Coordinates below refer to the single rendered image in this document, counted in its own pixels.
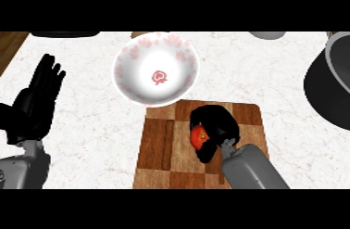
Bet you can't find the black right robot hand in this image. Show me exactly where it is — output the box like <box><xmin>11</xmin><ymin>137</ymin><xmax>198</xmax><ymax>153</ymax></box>
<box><xmin>190</xmin><ymin>105</ymin><xmax>241</xmax><ymax>164</ymax></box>

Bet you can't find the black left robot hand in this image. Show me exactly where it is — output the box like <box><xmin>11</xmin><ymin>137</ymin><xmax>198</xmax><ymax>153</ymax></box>
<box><xmin>0</xmin><ymin>53</ymin><xmax>67</xmax><ymax>146</ymax></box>

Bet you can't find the red tomato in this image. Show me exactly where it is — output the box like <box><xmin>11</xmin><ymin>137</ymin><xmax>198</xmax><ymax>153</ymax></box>
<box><xmin>190</xmin><ymin>123</ymin><xmax>212</xmax><ymax>151</ymax></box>

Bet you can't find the brown wooden cutting board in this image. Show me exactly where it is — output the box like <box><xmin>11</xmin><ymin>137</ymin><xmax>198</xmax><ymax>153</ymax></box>
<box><xmin>132</xmin><ymin>99</ymin><xmax>269</xmax><ymax>190</ymax></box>

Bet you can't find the black pot with grey rim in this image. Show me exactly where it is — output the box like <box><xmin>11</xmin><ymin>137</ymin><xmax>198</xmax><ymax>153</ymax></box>
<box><xmin>303</xmin><ymin>32</ymin><xmax>350</xmax><ymax>132</ymax></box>

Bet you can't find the brown wooden counter edge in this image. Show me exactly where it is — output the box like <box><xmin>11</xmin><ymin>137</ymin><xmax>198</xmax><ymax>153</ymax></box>
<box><xmin>0</xmin><ymin>31</ymin><xmax>32</xmax><ymax>77</ymax></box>

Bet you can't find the white bowl with pink flowers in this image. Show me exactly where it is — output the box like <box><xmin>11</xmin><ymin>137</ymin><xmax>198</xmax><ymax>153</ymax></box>
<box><xmin>111</xmin><ymin>32</ymin><xmax>201</xmax><ymax>108</ymax></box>

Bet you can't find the black flat object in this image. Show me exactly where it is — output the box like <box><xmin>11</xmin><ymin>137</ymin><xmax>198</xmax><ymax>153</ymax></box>
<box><xmin>30</xmin><ymin>31</ymin><xmax>102</xmax><ymax>39</ymax></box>

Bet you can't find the grey round object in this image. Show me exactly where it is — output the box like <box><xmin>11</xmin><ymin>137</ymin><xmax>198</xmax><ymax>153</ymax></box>
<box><xmin>249</xmin><ymin>31</ymin><xmax>289</xmax><ymax>41</ymax></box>

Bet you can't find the brown wooden object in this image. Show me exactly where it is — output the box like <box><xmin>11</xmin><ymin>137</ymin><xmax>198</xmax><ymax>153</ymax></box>
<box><xmin>131</xmin><ymin>31</ymin><xmax>153</xmax><ymax>40</ymax></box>

